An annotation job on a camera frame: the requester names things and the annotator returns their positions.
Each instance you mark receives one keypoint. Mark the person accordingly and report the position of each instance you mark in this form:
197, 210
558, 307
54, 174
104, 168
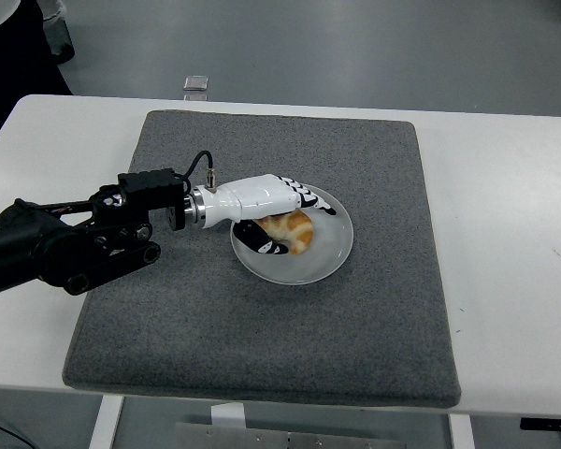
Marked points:
14, 61

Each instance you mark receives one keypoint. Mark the silver floor socket cover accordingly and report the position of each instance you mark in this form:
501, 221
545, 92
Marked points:
196, 83

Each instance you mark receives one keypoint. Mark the black table control panel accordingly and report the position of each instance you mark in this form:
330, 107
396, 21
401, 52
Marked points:
549, 424

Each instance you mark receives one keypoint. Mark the grey metal plate with screws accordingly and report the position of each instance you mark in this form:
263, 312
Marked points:
285, 439

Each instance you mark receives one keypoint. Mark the white paper label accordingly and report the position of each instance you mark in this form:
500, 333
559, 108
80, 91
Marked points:
227, 415

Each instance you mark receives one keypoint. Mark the grey felt mat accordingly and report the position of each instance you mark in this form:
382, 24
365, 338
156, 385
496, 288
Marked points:
262, 337

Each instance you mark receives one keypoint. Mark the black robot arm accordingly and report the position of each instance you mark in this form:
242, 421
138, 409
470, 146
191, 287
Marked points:
51, 243

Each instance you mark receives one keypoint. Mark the golden croissant bread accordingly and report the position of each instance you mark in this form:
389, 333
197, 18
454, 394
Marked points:
300, 234

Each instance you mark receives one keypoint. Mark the round grey plate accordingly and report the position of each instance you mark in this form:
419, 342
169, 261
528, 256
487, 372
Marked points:
318, 262

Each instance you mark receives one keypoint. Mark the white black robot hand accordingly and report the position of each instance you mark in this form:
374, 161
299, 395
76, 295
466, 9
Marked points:
257, 198

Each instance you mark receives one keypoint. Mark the white table leg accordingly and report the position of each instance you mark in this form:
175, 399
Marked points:
461, 432
105, 423

